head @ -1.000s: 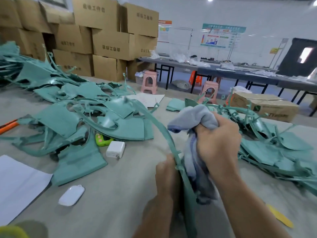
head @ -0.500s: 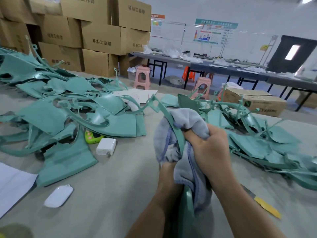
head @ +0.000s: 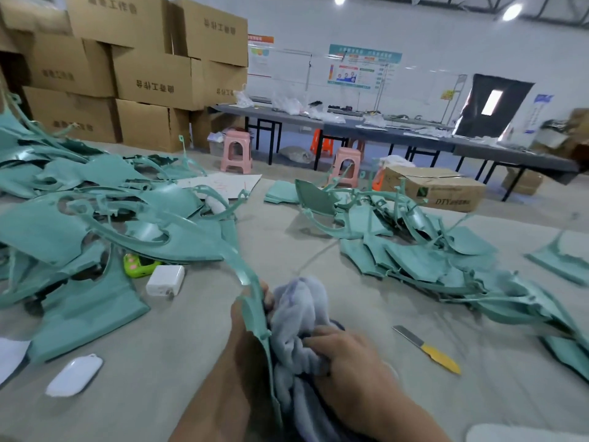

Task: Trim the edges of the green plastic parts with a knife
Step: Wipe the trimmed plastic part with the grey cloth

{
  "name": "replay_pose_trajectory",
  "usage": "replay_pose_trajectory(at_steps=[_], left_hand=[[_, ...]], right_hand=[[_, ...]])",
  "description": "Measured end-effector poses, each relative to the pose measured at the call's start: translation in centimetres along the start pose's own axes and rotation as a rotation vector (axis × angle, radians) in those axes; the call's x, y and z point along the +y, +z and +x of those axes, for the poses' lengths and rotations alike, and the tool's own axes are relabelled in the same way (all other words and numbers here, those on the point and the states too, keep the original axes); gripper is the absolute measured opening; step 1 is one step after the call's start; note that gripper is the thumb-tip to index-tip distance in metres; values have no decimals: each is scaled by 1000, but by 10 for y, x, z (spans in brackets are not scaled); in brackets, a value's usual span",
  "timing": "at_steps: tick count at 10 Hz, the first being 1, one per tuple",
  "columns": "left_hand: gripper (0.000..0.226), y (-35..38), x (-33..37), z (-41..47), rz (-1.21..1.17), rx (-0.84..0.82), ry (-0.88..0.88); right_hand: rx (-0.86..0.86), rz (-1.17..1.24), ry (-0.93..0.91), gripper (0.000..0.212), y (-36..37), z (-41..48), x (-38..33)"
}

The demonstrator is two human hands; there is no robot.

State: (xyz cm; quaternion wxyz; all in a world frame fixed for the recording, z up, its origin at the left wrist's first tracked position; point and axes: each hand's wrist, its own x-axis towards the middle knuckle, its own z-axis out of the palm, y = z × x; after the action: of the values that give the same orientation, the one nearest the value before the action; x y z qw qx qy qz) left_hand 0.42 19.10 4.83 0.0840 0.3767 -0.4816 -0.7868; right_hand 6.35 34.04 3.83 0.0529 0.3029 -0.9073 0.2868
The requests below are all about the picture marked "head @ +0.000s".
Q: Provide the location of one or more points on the person's left hand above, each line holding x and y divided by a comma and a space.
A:
230, 382

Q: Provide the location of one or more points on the person's right hand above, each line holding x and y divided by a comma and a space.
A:
354, 382

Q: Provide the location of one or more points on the grey-blue wiping cloth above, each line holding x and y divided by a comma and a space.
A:
299, 317

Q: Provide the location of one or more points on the single green plastic part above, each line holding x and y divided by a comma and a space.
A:
221, 248

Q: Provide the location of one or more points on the pile of green plastic parts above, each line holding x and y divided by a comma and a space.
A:
83, 234

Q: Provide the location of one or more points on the brown cardboard box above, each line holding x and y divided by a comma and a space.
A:
432, 188

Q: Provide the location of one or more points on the stack of brown cardboard boxes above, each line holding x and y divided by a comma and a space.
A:
120, 69

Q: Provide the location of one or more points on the white power adapter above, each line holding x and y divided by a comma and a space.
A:
166, 280

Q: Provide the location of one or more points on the green and yellow gadget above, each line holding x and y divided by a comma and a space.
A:
140, 265

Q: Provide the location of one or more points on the white oval plastic piece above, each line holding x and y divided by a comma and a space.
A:
74, 375

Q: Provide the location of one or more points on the white foam sheet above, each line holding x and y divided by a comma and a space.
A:
529, 433

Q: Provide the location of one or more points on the white paper sheet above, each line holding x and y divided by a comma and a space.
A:
221, 184

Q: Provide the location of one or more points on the pink plastic stool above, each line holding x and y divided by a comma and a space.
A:
237, 152
346, 167

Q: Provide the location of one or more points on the orange object under table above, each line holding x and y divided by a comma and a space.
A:
322, 142

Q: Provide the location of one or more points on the long grey work table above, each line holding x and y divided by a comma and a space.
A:
396, 135

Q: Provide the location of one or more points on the heap of clear plastic bags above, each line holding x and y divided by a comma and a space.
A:
285, 106

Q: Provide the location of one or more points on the dark door with window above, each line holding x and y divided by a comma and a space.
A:
492, 106

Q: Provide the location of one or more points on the colourful wall poster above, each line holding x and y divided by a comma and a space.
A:
354, 73

